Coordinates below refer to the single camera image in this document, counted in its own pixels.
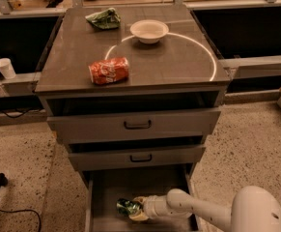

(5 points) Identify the middle drawer black handle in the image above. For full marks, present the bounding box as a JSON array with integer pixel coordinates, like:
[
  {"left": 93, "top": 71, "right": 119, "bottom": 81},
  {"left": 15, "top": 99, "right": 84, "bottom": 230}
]
[{"left": 129, "top": 154, "right": 153, "bottom": 162}]

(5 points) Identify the green chip bag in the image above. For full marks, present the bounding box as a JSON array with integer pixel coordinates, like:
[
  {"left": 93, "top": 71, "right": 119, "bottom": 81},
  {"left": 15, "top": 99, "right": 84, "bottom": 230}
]
[{"left": 85, "top": 8, "right": 121, "bottom": 30}]

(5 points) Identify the drawer black handle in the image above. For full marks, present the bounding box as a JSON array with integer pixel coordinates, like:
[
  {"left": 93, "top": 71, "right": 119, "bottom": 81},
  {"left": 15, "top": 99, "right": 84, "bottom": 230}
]
[
  {"left": 124, "top": 120, "right": 152, "bottom": 131},
  {"left": 129, "top": 154, "right": 153, "bottom": 162}
]

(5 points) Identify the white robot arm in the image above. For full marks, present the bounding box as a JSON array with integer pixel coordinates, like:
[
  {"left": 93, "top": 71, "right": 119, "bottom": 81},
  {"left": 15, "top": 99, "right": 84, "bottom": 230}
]
[{"left": 128, "top": 186, "right": 281, "bottom": 232}]

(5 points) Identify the top drawer black handle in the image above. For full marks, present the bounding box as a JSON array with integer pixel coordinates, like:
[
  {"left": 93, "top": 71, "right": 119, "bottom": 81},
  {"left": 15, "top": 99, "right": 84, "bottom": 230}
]
[{"left": 124, "top": 120, "right": 152, "bottom": 131}]

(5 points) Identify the white bowl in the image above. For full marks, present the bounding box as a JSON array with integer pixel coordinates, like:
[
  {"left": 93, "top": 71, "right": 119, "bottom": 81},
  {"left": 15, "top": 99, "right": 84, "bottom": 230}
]
[{"left": 130, "top": 19, "right": 169, "bottom": 44}]

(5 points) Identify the bottom drawer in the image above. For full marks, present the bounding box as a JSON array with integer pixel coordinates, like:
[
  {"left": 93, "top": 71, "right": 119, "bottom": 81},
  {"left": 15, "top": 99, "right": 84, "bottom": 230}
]
[{"left": 84, "top": 165, "right": 199, "bottom": 232}]

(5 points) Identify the black cable on floor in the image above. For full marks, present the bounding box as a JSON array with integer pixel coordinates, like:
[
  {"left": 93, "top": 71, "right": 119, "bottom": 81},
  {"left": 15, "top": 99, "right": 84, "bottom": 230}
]
[{"left": 0, "top": 177, "right": 42, "bottom": 232}]

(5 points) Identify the red soda can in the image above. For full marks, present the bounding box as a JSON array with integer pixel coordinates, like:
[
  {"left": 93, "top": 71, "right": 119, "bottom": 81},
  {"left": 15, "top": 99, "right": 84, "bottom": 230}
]
[{"left": 89, "top": 57, "right": 129, "bottom": 85}]

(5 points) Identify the green soda can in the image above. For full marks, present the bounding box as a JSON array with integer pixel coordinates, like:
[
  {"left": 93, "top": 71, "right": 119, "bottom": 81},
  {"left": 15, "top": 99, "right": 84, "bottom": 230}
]
[{"left": 116, "top": 198, "right": 142, "bottom": 217}]

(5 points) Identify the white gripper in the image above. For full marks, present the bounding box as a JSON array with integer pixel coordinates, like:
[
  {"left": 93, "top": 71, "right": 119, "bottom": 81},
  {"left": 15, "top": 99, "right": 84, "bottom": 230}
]
[{"left": 128, "top": 194, "right": 192, "bottom": 222}]

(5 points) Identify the white paper cup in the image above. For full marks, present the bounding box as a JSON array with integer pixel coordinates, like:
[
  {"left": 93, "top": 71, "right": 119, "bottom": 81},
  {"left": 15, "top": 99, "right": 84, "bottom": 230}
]
[{"left": 0, "top": 58, "right": 15, "bottom": 79}]

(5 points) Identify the grey drawer cabinet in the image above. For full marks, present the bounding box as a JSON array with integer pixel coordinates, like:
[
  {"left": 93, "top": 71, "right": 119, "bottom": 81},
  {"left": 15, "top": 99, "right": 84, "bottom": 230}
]
[{"left": 34, "top": 4, "right": 232, "bottom": 232}]

